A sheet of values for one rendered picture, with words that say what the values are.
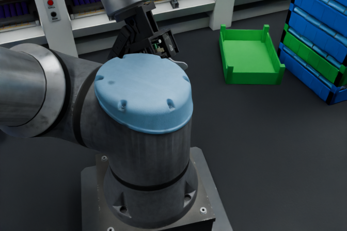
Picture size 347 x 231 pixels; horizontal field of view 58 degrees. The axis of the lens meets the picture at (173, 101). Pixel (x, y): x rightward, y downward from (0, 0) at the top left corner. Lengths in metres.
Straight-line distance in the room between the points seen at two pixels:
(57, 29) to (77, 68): 0.71
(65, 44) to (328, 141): 0.97
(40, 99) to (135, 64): 0.15
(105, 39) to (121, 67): 0.85
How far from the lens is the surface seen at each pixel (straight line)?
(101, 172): 0.70
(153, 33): 0.61
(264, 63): 1.30
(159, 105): 0.44
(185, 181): 0.59
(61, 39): 1.27
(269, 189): 0.90
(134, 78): 0.48
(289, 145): 1.01
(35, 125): 0.51
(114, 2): 0.62
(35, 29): 1.28
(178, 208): 0.60
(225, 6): 1.46
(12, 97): 0.45
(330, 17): 1.11
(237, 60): 1.29
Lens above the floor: 0.73
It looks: 42 degrees down
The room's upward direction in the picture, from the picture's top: straight up
